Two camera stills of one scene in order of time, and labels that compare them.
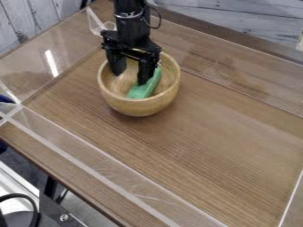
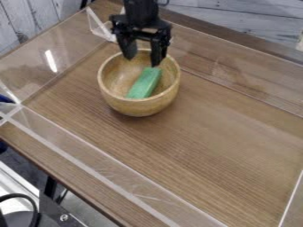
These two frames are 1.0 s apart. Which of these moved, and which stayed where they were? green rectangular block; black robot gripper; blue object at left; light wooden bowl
Moved: black robot gripper
Stayed: green rectangular block; blue object at left; light wooden bowl
